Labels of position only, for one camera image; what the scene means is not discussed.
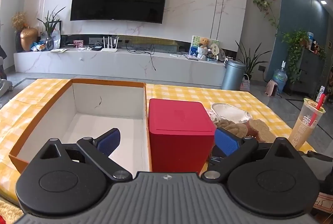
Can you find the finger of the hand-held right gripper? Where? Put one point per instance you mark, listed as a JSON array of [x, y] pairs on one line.
[[316, 156]]

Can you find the pink small heater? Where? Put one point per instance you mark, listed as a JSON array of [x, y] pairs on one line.
[[271, 88]]

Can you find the grey metal trash bin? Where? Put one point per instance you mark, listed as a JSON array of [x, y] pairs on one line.
[[232, 75]]

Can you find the brown oval pad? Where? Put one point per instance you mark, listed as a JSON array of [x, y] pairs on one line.
[[261, 130]]

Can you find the loose papers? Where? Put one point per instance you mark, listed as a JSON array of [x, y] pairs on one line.
[[59, 50]]

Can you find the pink photo card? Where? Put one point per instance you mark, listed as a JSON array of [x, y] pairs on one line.
[[78, 43]]

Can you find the white marble television console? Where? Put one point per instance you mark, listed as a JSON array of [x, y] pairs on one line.
[[104, 65]]

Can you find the brown teddy bear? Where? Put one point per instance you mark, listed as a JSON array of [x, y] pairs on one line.
[[203, 44]]

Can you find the wall hanging ivy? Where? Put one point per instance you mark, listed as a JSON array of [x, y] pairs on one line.
[[264, 5]]

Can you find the orange cardboard box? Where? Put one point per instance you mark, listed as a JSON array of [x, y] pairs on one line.
[[109, 101]]

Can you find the assorted bottles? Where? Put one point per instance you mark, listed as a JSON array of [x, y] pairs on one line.
[[314, 44]]

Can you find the pink white crochet cloth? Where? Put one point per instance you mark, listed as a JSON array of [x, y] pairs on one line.
[[212, 117]]

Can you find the woven checked bag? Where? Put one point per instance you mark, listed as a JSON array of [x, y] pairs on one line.
[[245, 83]]

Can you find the white router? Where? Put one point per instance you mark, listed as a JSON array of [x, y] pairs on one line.
[[109, 49]]

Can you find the trailing ivy pot plant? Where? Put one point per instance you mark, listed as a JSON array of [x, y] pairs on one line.
[[295, 44]]

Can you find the small black box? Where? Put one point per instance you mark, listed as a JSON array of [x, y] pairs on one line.
[[97, 48]]

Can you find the dark tall vase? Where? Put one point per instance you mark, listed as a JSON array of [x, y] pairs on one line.
[[17, 43]]

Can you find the dried flower bunch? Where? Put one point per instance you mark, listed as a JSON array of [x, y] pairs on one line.
[[19, 20]]

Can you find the yellow checked tablecloth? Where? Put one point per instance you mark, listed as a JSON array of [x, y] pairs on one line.
[[182, 94]]

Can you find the grey drawer cabinet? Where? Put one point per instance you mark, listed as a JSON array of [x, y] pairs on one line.
[[309, 70]]

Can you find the round white hand fan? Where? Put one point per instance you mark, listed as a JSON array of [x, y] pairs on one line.
[[214, 49]]

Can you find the beige fluffy blanket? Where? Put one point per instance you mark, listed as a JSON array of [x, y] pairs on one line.
[[9, 209]]

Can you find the red square box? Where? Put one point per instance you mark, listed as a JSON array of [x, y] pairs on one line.
[[179, 130]]

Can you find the brown fluffy cloth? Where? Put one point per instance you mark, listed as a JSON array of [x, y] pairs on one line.
[[232, 129]]

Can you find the wall socket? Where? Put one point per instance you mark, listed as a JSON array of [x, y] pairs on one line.
[[262, 67]]

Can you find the long leaf floor plant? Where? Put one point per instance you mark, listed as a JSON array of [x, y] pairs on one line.
[[251, 60]]

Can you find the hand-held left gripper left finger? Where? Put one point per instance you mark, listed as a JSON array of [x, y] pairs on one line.
[[109, 140]]

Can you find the green plant in glass vase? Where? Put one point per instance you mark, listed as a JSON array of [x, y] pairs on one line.
[[50, 23]]

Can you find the red drinking straw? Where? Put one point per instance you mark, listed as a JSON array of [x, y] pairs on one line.
[[320, 101]]

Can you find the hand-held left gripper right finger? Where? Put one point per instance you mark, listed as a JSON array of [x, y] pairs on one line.
[[226, 142]]

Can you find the beige slipper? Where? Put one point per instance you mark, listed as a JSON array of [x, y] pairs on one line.
[[230, 112]]

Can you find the blue snack packets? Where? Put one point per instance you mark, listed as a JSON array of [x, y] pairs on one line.
[[39, 46]]

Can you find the blue water jug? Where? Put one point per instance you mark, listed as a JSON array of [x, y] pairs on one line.
[[279, 78]]

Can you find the green printed picture board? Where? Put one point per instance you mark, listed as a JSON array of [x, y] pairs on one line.
[[195, 44]]

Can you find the black picture frame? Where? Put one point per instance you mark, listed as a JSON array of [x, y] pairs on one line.
[[58, 31]]

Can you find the golden vase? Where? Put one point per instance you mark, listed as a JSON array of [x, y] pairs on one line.
[[28, 39]]

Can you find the milk tea plastic cup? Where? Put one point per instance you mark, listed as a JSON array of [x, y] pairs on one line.
[[307, 122]]

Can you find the white slim bottle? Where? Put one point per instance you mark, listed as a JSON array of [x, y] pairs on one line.
[[322, 92]]

